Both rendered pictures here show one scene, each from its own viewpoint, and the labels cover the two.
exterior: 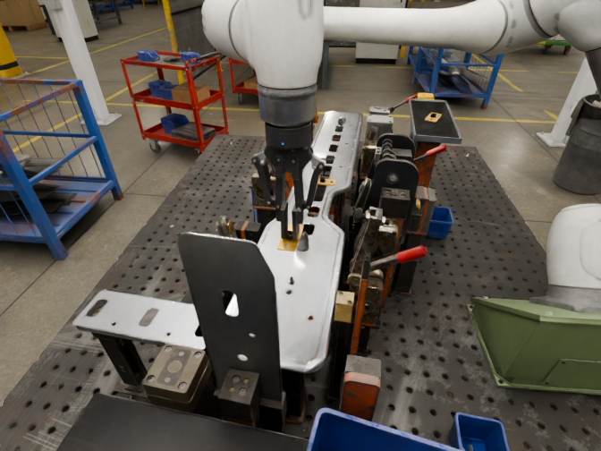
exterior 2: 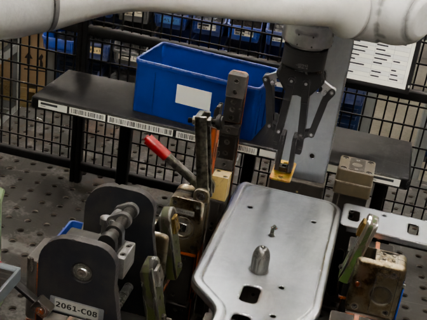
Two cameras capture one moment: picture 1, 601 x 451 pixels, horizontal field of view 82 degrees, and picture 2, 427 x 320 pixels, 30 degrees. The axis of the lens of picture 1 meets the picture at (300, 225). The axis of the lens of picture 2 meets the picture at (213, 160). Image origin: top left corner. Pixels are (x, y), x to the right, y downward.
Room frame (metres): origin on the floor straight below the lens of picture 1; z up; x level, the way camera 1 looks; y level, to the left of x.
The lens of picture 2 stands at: (1.86, -0.14, 1.77)
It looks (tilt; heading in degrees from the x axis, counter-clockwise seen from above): 26 degrees down; 179
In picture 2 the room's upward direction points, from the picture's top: 8 degrees clockwise
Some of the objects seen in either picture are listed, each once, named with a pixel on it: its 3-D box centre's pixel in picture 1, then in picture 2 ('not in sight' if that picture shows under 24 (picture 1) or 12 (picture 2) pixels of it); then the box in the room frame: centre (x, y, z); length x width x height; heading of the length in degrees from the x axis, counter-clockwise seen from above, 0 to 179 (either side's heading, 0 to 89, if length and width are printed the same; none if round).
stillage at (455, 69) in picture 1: (453, 61); not in sight; (5.37, -2.19, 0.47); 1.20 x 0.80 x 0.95; 175
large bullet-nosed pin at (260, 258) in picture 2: (302, 242); (260, 261); (0.68, -0.01, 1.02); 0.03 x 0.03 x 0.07
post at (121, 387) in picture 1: (122, 351); not in sight; (0.48, 0.42, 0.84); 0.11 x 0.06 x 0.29; 78
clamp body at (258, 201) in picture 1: (268, 216); not in sight; (0.99, 0.11, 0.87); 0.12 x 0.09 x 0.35; 78
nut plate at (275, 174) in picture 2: (290, 235); (283, 168); (0.55, 0.02, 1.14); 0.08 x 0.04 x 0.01; 168
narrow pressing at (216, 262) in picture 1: (239, 331); (312, 107); (0.30, 0.09, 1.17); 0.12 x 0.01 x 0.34; 78
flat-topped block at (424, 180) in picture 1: (418, 178); not in sight; (1.17, -0.45, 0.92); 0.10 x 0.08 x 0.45; 168
